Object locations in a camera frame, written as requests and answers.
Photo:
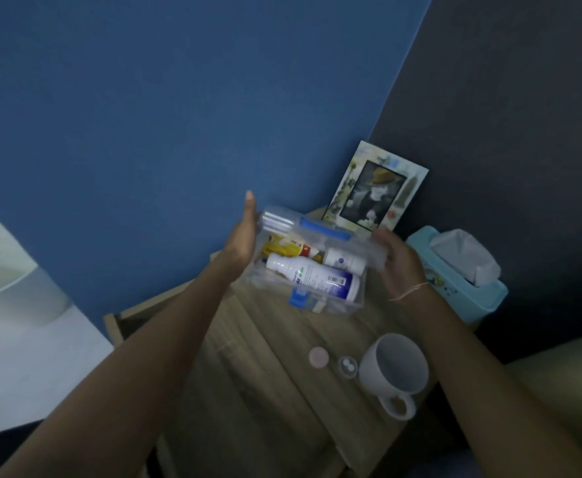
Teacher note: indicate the small clear pill cup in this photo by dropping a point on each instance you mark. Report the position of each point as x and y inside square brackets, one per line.
[347, 366]

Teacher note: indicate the white bed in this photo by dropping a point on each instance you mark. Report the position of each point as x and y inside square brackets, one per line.
[17, 343]

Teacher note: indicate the person's left thumb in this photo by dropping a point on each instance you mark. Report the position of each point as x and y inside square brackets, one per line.
[249, 206]

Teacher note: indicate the white medicine bottle blue label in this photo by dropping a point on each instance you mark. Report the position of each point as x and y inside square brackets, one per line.
[313, 276]

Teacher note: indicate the light blue tissue box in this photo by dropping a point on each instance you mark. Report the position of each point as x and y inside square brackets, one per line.
[462, 288]

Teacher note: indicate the pink round cap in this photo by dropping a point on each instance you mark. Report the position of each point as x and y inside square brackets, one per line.
[318, 357]

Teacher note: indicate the white tissue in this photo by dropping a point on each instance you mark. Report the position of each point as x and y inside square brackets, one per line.
[467, 256]

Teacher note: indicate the person's right forearm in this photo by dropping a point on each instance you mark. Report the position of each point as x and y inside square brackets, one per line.
[490, 388]

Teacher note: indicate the person's left hand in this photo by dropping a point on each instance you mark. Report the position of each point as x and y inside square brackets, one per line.
[239, 243]

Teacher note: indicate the beige cushion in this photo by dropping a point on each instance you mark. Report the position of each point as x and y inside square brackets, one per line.
[564, 383]

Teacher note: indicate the person's right hand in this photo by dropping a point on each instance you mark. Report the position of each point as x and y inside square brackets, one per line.
[400, 268]

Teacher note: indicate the person's left forearm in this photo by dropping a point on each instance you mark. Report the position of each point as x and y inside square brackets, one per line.
[122, 388]

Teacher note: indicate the picture frame with photo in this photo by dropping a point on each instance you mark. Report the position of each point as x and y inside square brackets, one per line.
[374, 190]

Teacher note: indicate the wooden bedside table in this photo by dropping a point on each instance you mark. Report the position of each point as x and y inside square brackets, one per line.
[271, 383]

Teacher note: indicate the person's right thumb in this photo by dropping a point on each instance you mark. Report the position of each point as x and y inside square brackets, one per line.
[381, 238]

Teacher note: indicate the small white pill bottle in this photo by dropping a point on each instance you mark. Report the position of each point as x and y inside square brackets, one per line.
[344, 261]

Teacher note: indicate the clear plastic storage box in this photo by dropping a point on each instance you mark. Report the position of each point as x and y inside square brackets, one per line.
[316, 263]

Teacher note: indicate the yellow red medicine packet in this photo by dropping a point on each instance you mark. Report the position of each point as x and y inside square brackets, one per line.
[287, 246]

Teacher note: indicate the white mug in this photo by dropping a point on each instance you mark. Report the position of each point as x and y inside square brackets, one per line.
[395, 373]

